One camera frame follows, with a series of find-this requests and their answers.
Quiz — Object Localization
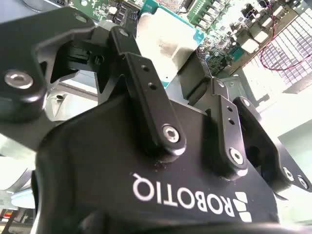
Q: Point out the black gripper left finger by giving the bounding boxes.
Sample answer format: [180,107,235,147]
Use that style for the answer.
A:
[0,6,188,163]

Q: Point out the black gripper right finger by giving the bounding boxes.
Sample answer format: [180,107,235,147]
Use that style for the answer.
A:
[177,52,312,194]

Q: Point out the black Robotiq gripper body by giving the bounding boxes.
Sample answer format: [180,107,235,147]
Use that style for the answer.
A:
[30,94,281,234]

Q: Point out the silver green CPU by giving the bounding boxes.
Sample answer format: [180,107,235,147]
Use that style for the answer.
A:
[135,0,207,90]

